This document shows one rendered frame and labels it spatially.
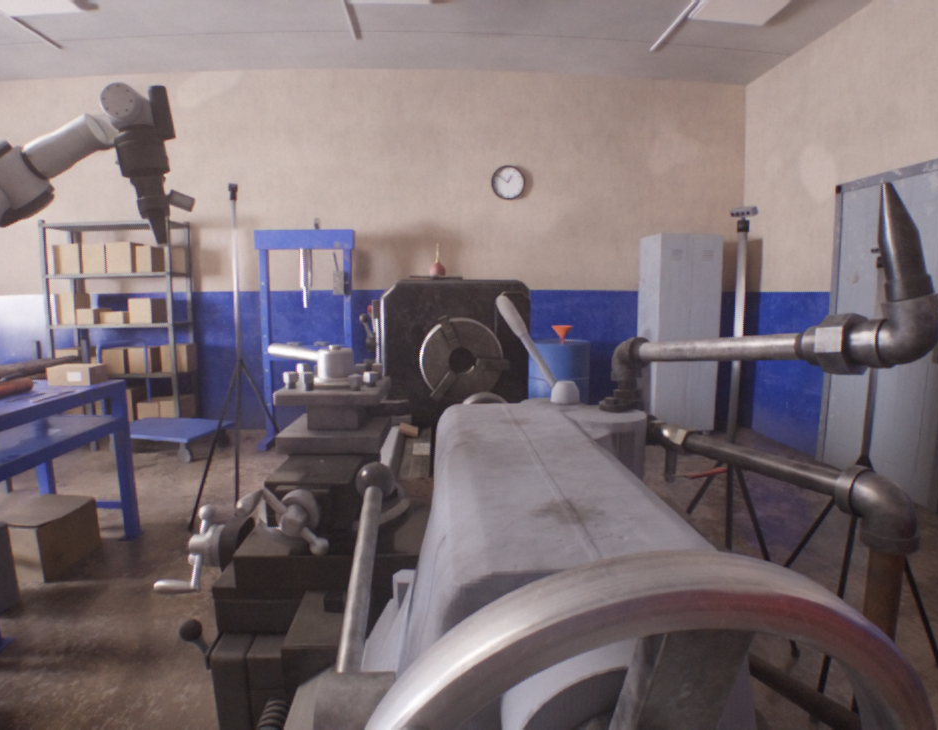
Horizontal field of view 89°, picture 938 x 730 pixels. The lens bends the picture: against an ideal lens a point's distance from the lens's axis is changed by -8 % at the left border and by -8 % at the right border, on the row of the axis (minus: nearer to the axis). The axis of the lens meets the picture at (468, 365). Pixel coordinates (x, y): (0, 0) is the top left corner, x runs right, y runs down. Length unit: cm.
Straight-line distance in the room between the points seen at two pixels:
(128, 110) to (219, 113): 457
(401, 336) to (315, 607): 116
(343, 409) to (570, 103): 489
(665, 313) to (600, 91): 222
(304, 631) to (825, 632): 62
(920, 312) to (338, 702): 41
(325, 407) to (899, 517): 74
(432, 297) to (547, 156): 371
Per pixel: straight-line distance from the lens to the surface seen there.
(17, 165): 125
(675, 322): 502
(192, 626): 94
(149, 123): 119
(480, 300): 177
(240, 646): 86
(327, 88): 551
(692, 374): 515
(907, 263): 42
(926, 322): 42
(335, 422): 89
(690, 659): 19
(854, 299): 460
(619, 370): 61
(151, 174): 117
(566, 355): 449
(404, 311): 177
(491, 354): 158
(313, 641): 71
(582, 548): 27
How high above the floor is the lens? 128
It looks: 7 degrees down
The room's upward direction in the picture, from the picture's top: straight up
